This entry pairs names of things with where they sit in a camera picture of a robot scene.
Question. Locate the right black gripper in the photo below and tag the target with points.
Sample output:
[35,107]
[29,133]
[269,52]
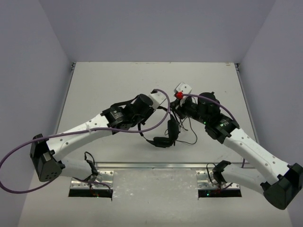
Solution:
[181,108]

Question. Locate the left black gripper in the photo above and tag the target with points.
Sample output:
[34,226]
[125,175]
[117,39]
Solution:
[147,113]

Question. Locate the black headphones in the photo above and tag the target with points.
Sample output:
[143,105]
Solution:
[171,134]

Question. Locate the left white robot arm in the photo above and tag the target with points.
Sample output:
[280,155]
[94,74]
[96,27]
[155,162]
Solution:
[49,156]

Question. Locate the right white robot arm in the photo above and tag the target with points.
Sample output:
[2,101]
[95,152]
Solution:
[278,181]

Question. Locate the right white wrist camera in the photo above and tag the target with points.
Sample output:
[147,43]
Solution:
[181,89]

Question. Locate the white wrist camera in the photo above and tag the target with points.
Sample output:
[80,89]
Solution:
[181,89]
[157,98]

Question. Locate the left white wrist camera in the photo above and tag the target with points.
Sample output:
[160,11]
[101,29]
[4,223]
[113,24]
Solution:
[157,98]

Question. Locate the aluminium table edge rail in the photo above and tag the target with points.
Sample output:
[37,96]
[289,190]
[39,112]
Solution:
[147,165]

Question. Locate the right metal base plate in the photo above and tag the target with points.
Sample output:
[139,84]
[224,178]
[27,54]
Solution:
[206,181]

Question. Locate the metal base plate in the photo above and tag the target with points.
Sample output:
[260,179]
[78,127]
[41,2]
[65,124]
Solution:
[105,177]
[206,181]

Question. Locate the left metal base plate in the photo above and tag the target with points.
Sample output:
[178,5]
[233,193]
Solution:
[105,177]

